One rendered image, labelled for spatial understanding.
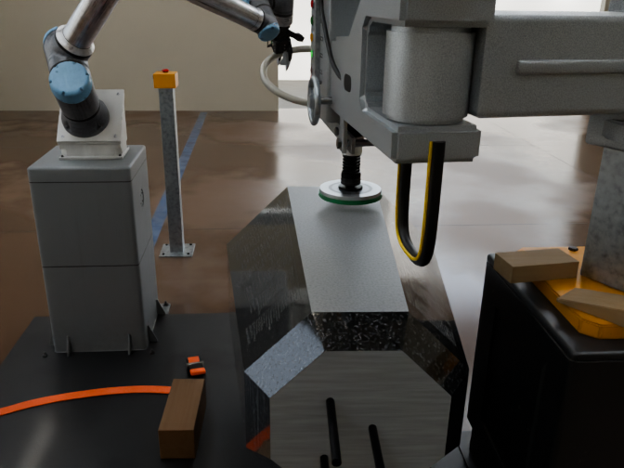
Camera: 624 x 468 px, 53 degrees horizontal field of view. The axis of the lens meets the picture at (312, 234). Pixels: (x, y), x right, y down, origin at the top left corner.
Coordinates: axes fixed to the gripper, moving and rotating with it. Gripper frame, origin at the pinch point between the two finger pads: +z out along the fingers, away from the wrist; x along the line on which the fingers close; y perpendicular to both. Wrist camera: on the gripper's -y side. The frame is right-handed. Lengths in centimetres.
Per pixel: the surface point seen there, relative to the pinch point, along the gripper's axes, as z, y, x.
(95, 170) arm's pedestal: 19, 94, 2
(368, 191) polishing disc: -5, 34, 92
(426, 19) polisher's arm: -86, 64, 125
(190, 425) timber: 56, 111, 100
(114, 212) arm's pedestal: 35, 92, 11
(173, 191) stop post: 103, 30, -61
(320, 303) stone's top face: -26, 91, 133
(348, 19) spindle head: -58, 34, 73
